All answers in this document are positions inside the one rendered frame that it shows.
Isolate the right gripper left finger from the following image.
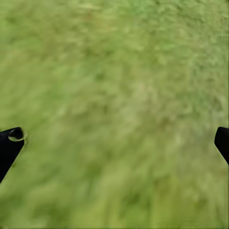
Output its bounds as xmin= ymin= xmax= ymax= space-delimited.
xmin=0 ymin=127 xmax=28 ymax=183

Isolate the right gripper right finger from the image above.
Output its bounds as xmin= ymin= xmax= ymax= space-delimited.
xmin=214 ymin=126 xmax=229 ymax=164

